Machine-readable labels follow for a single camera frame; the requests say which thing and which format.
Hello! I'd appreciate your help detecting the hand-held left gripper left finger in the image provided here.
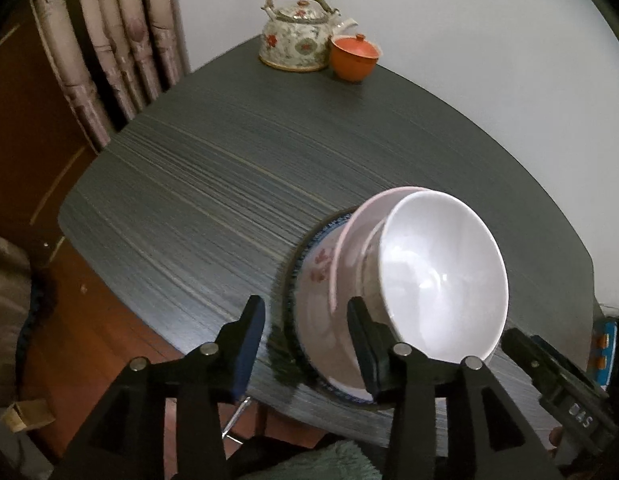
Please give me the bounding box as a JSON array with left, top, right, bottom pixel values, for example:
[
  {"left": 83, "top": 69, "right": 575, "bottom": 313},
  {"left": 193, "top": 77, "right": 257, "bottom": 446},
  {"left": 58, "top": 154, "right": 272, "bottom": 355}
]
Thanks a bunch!
[{"left": 49, "top": 294, "right": 266, "bottom": 480}]

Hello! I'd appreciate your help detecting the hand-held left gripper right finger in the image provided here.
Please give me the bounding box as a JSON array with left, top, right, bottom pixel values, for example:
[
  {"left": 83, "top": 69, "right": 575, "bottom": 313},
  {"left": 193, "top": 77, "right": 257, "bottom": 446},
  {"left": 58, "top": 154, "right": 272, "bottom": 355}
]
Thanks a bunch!
[{"left": 346, "top": 296, "right": 565, "bottom": 480}]

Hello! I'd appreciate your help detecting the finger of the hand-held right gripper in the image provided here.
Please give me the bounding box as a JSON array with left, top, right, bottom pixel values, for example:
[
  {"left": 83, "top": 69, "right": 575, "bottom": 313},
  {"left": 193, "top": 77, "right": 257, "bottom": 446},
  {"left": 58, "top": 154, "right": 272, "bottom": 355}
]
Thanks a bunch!
[{"left": 502, "top": 327, "right": 598, "bottom": 402}]

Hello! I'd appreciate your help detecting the white plate with pink flowers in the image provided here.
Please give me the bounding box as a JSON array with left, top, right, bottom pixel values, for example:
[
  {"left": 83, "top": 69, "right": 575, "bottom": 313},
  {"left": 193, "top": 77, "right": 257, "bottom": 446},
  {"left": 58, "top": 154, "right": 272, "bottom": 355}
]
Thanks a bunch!
[{"left": 295, "top": 220, "right": 375, "bottom": 396}]

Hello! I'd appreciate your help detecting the white bowl with dark lettering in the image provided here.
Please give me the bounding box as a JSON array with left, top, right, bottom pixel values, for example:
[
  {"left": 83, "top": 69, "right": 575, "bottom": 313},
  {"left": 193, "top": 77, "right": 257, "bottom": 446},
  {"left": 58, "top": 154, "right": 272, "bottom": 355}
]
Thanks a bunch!
[{"left": 362, "top": 191, "right": 509, "bottom": 363}]

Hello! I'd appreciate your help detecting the pink bowl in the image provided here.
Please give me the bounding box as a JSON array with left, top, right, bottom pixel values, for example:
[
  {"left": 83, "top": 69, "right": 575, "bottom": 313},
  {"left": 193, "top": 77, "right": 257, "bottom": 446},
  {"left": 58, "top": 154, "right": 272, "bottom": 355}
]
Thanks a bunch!
[{"left": 331, "top": 186, "right": 435, "bottom": 311}]

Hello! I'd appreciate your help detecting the large blue floral plate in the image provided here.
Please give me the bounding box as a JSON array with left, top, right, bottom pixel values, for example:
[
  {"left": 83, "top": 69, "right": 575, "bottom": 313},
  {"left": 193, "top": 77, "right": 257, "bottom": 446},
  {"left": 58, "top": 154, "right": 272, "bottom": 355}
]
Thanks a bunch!
[{"left": 283, "top": 211, "right": 395, "bottom": 411}]

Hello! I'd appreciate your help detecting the blue cardboard box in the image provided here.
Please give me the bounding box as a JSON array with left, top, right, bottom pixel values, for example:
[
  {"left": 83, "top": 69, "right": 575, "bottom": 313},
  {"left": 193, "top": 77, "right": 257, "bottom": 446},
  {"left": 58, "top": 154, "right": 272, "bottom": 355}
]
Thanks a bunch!
[{"left": 592, "top": 317, "right": 619, "bottom": 386}]

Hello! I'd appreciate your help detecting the metal table leg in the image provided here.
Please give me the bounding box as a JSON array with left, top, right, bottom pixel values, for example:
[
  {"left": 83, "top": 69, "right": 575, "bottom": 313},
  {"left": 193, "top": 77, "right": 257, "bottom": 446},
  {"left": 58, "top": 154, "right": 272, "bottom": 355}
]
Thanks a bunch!
[{"left": 222, "top": 394, "right": 251, "bottom": 445}]

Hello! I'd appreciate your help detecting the tan cardboard piece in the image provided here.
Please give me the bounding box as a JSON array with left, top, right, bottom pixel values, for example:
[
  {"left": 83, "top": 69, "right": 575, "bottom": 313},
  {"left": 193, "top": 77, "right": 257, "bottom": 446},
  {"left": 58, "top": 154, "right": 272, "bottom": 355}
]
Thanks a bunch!
[{"left": 2, "top": 399, "right": 56, "bottom": 433}]

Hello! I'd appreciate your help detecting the beige cloth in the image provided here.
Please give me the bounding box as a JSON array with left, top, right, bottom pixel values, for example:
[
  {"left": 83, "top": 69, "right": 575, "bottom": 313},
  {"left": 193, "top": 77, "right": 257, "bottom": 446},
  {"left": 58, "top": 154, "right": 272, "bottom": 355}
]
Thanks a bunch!
[{"left": 0, "top": 230, "right": 52, "bottom": 480}]

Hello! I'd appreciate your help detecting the orange lidded cup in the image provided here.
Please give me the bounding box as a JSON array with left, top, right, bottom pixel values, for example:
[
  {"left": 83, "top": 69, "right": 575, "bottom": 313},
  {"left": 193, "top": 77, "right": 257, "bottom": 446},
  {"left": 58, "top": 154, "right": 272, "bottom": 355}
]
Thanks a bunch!
[{"left": 330, "top": 33, "right": 383, "bottom": 83}]

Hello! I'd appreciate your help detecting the floral ceramic teapot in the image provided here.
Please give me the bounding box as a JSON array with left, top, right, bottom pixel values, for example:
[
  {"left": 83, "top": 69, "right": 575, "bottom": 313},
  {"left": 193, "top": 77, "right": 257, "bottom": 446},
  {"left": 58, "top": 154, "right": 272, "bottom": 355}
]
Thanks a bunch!
[{"left": 259, "top": 0, "right": 359, "bottom": 73}]

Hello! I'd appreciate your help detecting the brown wooden cabinet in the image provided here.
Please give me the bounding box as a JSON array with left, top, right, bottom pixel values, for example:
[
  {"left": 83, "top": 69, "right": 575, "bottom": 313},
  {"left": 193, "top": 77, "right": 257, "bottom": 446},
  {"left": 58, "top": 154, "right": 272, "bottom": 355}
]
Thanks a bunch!
[{"left": 0, "top": 5, "right": 101, "bottom": 261}]

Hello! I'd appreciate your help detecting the beige patterned curtain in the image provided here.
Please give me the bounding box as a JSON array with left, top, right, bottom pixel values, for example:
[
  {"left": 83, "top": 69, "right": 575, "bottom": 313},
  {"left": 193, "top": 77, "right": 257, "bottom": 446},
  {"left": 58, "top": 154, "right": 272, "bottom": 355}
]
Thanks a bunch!
[{"left": 29, "top": 0, "right": 190, "bottom": 153}]

